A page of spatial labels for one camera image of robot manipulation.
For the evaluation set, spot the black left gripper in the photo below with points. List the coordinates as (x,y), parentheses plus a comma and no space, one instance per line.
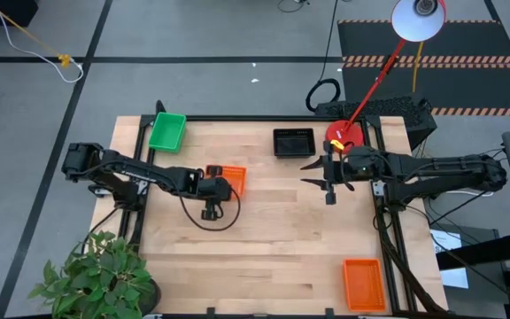
(219,189)

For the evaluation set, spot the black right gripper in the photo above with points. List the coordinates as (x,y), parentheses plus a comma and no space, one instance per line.
(337,173)

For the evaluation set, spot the orange plastic slotted basket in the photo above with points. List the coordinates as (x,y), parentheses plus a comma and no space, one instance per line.
(236,177)
(363,283)

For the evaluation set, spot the black plastic slotted basket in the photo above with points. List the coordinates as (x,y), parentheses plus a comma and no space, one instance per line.
(294,145)
(294,156)

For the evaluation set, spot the green plastic slotted basket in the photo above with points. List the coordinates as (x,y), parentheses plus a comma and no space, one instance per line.
(166,130)

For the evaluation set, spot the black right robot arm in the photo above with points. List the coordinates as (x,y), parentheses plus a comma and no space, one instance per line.
(436,170)

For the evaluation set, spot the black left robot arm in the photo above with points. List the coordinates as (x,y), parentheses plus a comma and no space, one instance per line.
(140,173)

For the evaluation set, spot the red desk lamp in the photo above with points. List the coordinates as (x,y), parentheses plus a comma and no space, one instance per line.
(345,133)

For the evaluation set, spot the green potted plant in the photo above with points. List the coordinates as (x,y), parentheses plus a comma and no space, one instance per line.
(100,274)

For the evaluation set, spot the black hazard striped floor mat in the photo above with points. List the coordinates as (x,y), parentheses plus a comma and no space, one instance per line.
(458,84)

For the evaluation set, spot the white paper sheet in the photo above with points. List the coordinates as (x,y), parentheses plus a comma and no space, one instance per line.
(454,277)

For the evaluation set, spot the black stand bar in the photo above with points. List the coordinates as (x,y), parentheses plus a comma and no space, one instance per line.
(489,250)

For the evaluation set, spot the black floor box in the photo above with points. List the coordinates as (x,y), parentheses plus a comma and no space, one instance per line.
(2,11)

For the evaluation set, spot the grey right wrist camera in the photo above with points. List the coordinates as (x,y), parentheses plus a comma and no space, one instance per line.
(354,161)

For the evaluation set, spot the black aluminium table frame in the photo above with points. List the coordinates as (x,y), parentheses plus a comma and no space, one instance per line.
(237,118)

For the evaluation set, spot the black table edge bracket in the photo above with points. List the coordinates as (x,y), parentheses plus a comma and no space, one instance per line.
(211,313)
(329,313)

